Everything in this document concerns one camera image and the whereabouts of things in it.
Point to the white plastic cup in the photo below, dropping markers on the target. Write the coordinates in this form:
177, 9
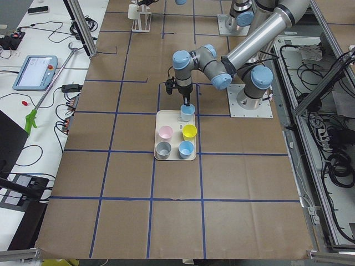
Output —
133, 11

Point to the green handled reacher grabber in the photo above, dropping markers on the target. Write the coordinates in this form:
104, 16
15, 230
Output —
30, 118

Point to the yellow plastic cup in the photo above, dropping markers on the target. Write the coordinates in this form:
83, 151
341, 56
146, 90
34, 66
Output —
189, 132

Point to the light blue cup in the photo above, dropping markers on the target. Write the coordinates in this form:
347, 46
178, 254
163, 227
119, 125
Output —
187, 112
186, 149

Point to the pink plastic cup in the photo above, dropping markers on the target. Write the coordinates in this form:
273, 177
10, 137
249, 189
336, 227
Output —
165, 132

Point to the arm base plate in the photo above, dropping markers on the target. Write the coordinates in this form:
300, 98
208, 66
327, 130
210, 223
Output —
228, 26
242, 106

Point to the black smartphone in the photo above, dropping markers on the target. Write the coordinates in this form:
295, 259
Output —
38, 10

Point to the teach pendant tablet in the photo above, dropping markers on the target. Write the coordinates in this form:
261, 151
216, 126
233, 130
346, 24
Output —
36, 73

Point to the light blue cup front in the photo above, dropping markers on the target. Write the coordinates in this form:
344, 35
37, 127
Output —
186, 149

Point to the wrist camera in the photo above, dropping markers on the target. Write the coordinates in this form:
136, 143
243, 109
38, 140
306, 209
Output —
170, 84

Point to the beige plastic tray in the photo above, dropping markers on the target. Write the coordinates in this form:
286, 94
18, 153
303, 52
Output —
173, 119

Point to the white wire cup rack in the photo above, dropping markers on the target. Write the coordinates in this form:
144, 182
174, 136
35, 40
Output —
142, 22

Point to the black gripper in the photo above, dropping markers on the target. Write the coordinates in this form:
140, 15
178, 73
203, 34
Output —
143, 2
185, 90

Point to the grey plastic cup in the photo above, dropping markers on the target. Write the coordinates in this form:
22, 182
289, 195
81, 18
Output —
163, 150

